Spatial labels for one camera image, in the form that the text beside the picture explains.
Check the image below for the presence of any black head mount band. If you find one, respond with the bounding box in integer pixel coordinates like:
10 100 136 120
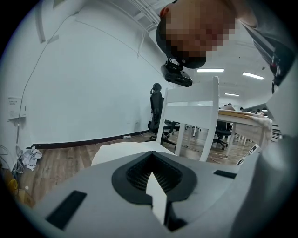
156 22 207 69

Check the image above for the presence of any pale cloth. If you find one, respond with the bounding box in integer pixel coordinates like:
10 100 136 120
251 113 273 142

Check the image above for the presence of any person's grey top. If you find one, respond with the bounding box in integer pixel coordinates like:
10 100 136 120
239 0 297 94

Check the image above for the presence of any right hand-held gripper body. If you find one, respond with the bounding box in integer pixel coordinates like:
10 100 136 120
230 78 298 238

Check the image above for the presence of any black head-mounted camera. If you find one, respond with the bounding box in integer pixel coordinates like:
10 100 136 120
160 59 193 88

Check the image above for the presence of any pile of crumpled white paper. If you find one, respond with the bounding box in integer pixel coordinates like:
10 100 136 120
22 145 43 172

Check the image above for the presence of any white wall box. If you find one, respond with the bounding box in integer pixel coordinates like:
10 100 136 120
7 96 27 121

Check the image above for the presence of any bundle of loose cables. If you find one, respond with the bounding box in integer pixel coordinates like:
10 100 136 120
0 144 25 175

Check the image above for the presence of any white table with wooden top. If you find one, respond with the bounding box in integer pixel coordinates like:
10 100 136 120
217 107 273 157

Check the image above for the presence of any white wooden chair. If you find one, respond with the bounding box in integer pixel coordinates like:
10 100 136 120
156 76 221 162

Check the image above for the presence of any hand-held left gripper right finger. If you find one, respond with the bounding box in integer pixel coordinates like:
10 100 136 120
152 151 241 238

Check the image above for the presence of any person's head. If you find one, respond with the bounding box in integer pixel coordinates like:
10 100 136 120
160 0 258 59

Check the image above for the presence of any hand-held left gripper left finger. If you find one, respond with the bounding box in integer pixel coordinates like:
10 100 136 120
34 151 174 238

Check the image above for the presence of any black office chair with headrest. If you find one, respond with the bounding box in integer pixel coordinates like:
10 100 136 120
145 82 181 147

